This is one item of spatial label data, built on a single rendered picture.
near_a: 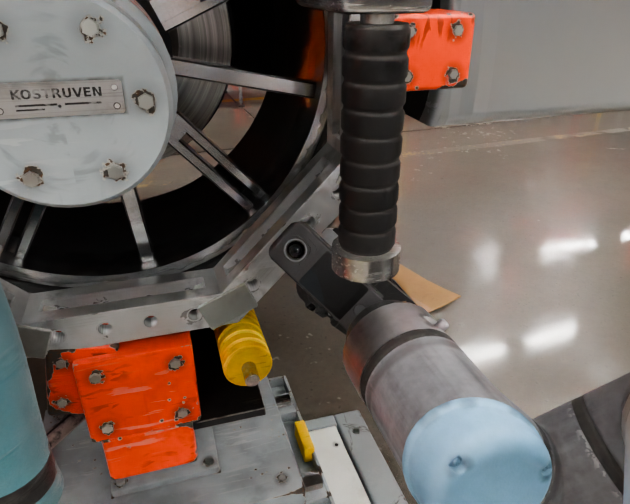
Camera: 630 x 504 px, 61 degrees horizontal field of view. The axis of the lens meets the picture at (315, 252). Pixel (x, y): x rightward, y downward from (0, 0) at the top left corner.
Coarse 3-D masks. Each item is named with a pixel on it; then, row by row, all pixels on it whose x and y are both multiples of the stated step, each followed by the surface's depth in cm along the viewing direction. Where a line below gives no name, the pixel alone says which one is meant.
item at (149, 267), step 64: (192, 0) 53; (192, 64) 56; (320, 64) 59; (192, 128) 58; (256, 128) 78; (320, 128) 61; (0, 192) 70; (128, 192) 60; (192, 192) 79; (256, 192) 64; (0, 256) 58; (64, 256) 63; (128, 256) 65; (192, 256) 63
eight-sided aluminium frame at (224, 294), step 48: (336, 48) 53; (336, 96) 55; (336, 144) 56; (288, 192) 59; (336, 192) 57; (240, 240) 60; (96, 288) 58; (144, 288) 58; (192, 288) 60; (240, 288) 57; (48, 336) 53; (96, 336) 54; (144, 336) 56
